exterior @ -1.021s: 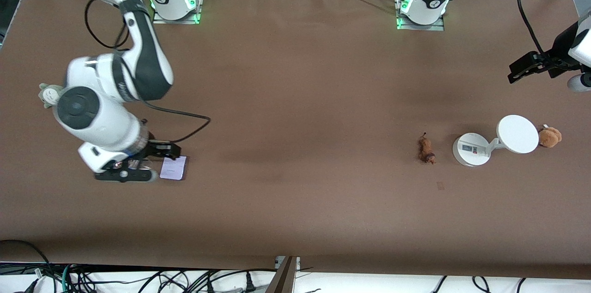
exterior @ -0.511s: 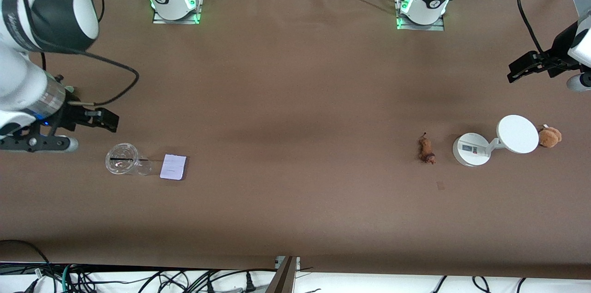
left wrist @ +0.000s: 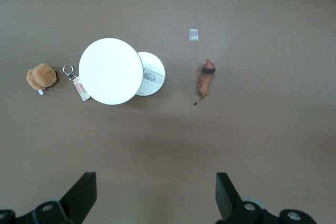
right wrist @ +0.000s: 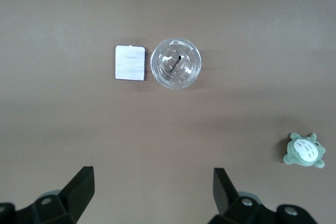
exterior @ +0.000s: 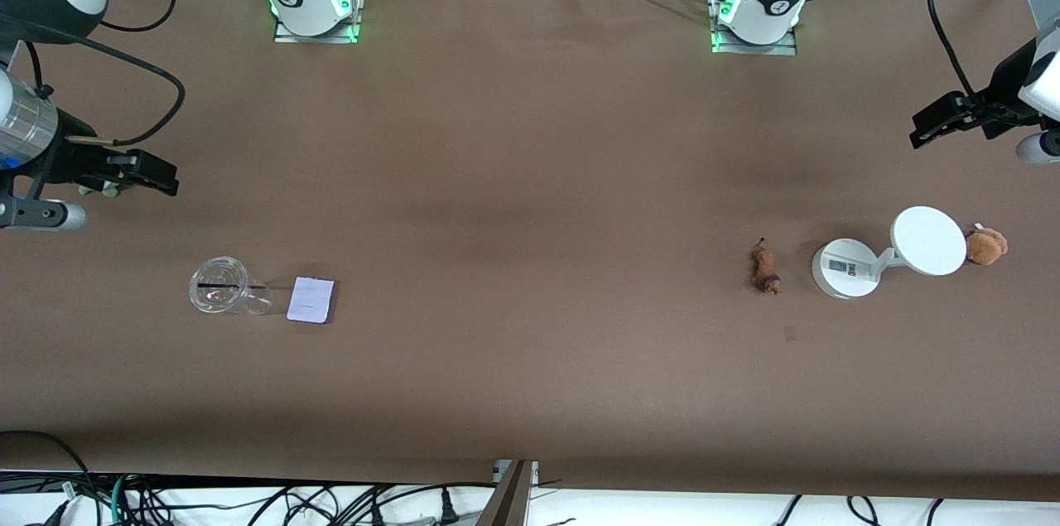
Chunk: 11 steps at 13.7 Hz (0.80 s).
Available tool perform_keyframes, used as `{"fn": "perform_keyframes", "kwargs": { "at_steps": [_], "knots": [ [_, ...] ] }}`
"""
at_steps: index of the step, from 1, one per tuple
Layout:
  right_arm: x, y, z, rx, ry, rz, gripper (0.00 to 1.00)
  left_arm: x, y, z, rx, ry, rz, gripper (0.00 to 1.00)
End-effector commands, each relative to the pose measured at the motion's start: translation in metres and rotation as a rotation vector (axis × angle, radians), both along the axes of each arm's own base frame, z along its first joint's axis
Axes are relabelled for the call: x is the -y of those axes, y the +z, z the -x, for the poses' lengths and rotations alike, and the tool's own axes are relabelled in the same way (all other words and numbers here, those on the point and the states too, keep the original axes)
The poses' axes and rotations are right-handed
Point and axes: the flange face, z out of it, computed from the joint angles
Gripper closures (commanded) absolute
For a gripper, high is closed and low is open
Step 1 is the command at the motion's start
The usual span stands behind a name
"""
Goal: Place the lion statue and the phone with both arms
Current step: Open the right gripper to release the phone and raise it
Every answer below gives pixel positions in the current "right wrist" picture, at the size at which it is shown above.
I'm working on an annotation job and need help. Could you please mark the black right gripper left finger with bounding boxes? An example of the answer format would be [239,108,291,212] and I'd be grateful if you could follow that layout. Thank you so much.
[0,166,96,224]

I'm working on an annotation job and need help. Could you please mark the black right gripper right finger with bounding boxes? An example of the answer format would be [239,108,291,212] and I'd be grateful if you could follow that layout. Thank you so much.
[208,167,319,224]

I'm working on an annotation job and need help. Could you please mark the white square card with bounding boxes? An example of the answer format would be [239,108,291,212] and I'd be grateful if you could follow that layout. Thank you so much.
[114,45,146,81]

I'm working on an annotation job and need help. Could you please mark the green grey totoro plush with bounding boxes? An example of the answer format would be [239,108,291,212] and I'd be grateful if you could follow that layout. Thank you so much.
[282,132,327,169]

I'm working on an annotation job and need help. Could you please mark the clear plastic lidded cup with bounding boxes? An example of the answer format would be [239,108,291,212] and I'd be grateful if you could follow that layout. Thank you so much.
[150,37,203,90]

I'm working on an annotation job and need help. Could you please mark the black drinking straw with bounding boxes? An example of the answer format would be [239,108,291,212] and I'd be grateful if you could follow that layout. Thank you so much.
[169,55,183,74]

